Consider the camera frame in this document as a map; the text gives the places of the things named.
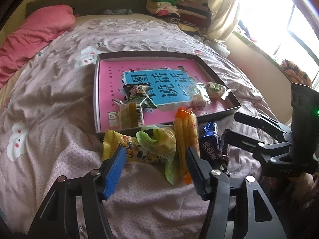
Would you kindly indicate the light green snack packet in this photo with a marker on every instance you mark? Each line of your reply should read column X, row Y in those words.
column 162, row 142

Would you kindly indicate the pink pillow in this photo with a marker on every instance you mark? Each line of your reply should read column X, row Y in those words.
column 30, row 37

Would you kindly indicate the colourful hanging cloth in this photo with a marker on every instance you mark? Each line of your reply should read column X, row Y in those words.
column 248, row 32

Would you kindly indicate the brown chocolate bar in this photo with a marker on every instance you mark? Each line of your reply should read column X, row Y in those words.
column 223, row 151

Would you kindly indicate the white crumpled cloth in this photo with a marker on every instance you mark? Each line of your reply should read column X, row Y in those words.
column 214, row 44

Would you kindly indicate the clear yellow jelly packet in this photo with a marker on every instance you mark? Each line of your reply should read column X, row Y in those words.
column 129, row 115

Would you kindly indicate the lilac patterned duvet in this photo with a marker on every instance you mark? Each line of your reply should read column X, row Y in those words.
column 62, row 129

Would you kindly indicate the blue cookie packet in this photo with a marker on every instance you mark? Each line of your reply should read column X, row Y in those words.
column 209, row 144

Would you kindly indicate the dark headboard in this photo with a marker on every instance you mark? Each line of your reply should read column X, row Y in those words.
column 99, row 0

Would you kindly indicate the stack of folded clothes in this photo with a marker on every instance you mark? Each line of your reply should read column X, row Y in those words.
column 179, row 7

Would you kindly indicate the clear brown pastry packet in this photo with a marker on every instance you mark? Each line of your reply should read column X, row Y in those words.
column 199, row 102

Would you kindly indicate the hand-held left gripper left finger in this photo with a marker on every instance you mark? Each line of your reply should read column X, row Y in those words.
column 114, row 171

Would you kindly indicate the yellow snack packet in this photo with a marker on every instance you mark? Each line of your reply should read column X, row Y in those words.
column 112, row 142

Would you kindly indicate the orange-ended biscuit stick packet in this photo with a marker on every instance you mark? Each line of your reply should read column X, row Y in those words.
column 185, row 134

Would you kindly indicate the green label pastry packet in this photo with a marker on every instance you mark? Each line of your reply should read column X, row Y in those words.
column 215, row 88

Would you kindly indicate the dark patterned cloth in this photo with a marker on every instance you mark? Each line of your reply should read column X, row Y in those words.
column 118, row 12

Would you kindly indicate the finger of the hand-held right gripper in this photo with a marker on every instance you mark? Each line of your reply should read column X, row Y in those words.
column 239, row 139
column 256, row 122

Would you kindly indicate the bright window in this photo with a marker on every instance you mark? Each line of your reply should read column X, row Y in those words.
column 269, row 17

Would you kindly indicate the orange patterned cloth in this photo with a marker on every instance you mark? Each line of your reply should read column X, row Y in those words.
column 296, row 72

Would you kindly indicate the black green pea packet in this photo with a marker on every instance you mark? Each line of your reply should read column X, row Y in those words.
column 139, row 97

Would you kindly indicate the yellow bed sheet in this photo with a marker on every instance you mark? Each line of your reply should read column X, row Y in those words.
column 10, row 87

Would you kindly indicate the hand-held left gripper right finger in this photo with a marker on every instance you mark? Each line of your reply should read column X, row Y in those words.
column 197, row 174

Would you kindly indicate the dark tray with pink base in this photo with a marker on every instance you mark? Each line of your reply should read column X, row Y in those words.
column 109, row 79

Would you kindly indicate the cream curtain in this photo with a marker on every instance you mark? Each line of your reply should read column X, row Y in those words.
column 221, row 10

